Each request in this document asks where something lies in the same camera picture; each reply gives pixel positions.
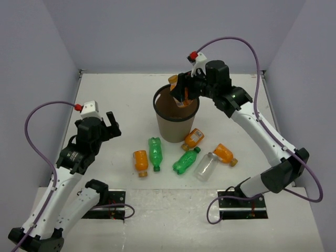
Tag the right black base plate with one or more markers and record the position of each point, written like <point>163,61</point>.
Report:
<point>231,209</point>

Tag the green bottle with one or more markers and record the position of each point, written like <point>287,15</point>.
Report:
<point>155,153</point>
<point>185,161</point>

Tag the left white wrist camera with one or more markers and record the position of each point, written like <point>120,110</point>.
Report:
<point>90,109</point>

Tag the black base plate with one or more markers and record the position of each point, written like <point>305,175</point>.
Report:
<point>117,213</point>
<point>231,209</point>

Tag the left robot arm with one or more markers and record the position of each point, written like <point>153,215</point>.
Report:
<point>46,228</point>

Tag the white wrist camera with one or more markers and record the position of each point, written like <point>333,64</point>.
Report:
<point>90,109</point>
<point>197,60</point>

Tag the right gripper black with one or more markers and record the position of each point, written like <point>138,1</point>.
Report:
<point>178,91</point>

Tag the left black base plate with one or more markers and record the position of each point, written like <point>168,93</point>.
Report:
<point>117,213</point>

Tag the orange bottle with label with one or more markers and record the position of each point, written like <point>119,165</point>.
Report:
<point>192,139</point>

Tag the brown cardboard bin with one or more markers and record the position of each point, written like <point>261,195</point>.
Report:
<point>174,123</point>

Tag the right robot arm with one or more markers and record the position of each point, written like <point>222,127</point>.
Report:
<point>286,161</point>

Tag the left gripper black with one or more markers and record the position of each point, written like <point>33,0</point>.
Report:
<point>112,130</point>

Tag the clear plastic bottle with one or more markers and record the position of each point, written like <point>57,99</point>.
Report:
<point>206,166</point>

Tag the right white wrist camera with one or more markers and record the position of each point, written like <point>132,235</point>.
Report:
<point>197,60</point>

